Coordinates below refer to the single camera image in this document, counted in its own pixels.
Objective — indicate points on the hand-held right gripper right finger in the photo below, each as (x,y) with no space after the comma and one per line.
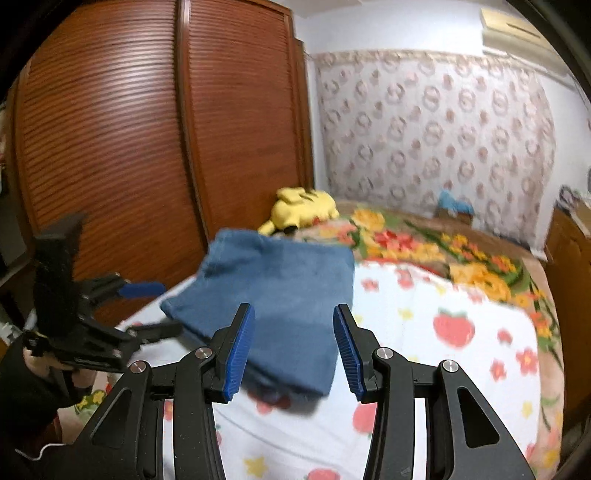
(347,350)

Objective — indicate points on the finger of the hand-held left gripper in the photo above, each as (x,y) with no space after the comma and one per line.
(143,290)
(157,330)

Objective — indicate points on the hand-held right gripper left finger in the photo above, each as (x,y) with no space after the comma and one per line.
(240,350)

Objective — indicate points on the blue denim pants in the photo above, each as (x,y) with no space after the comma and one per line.
(277,300)

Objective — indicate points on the person's left forearm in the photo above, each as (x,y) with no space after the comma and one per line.
(27,392)

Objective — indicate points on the person's left hand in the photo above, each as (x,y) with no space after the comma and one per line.
(41,363)

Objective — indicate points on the white strawberry print sheet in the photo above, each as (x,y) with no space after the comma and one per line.
(438,392)

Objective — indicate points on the yellow plush toy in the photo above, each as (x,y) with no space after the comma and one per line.
(300,207)

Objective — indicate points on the wooden louvered wardrobe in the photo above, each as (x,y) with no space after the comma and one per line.
(138,138)

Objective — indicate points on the floral blanket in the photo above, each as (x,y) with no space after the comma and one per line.
(485,272)

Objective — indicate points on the small brown box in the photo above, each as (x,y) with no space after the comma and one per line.
(455,218)

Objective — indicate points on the blue plush toy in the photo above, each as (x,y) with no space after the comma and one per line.
(455,203)

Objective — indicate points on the circle patterned curtain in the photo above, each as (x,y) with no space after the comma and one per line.
(438,138)

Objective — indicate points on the wooden cabinet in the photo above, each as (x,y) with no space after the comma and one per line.
(570,286)

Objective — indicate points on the white air conditioner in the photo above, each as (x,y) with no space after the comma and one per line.
(521,37)

